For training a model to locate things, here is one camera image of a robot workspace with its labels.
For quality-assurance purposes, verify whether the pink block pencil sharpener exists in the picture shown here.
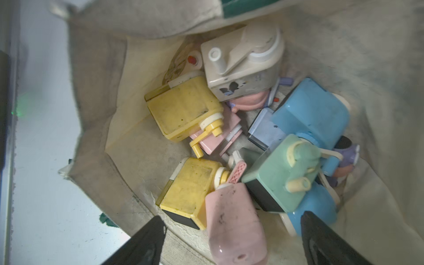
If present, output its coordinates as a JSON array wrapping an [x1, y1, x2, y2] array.
[[205, 160, 268, 265]]

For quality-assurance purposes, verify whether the purple small pencil sharpener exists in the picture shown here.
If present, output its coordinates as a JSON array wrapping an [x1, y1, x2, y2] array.
[[326, 136, 360, 187]]

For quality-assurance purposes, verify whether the white grey pencil sharpener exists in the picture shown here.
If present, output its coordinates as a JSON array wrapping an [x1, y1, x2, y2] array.
[[201, 21, 284, 102]]

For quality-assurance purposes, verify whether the blue round pencil sharpener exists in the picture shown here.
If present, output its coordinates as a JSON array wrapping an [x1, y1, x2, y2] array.
[[247, 77, 351, 176]]

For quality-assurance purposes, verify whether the cream canvas tote bag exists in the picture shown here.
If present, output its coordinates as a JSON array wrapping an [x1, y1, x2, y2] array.
[[49, 1, 424, 265]]

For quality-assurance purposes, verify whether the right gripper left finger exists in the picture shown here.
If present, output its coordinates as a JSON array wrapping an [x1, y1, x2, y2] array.
[[102, 216, 167, 265]]

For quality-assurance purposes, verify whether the small pink flat sharpener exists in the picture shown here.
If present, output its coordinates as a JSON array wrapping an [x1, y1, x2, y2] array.
[[199, 104, 242, 157]]

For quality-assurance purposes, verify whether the small yellow black sharpener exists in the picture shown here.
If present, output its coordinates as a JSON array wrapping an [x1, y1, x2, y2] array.
[[155, 157, 226, 230]]

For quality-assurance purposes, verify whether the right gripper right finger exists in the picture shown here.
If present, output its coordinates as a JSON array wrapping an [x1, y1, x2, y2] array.
[[301, 211, 370, 265]]

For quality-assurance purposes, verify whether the green block pencil sharpener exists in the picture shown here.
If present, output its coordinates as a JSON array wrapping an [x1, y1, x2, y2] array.
[[241, 134, 343, 213]]

